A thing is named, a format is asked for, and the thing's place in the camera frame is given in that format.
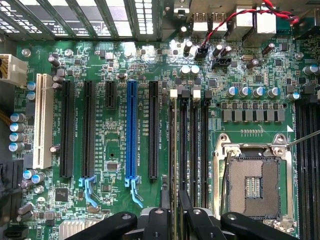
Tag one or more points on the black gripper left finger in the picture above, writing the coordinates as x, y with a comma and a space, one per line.
157, 225

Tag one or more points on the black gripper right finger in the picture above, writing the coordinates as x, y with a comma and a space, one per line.
200, 225

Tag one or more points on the RAM slot white latches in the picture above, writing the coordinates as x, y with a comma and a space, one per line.
171, 140
194, 140
313, 162

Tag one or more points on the RAM slot black latches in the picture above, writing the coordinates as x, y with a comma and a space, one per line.
205, 140
301, 162
184, 140

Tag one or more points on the silver CPU socket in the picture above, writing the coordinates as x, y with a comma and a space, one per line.
253, 185

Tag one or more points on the silver socket cover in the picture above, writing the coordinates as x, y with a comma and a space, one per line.
280, 225

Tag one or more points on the silver finned heat sink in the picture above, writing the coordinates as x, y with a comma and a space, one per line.
77, 230

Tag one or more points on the long black expansion slot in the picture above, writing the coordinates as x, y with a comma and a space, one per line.
67, 130
153, 130
88, 130

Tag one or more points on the blue expansion slot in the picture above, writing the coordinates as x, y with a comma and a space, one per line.
131, 130

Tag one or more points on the green Dell motherboard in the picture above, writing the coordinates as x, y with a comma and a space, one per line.
110, 125

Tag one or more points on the silver rod locking lever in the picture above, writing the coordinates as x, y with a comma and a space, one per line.
305, 138

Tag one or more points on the short black expansion slot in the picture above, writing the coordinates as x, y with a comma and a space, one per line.
111, 95

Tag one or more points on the white expansion slot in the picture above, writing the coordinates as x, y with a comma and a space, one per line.
43, 120

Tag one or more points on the small silver USB port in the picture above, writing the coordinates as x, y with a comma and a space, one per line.
219, 25
200, 26

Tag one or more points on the large silver port block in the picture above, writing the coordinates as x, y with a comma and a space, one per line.
241, 25
264, 23

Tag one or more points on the white power connector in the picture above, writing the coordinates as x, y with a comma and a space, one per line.
16, 71

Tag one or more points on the grey metal PC case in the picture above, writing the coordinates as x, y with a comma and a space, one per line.
160, 15

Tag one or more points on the blue rear port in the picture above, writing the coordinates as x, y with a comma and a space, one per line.
283, 28

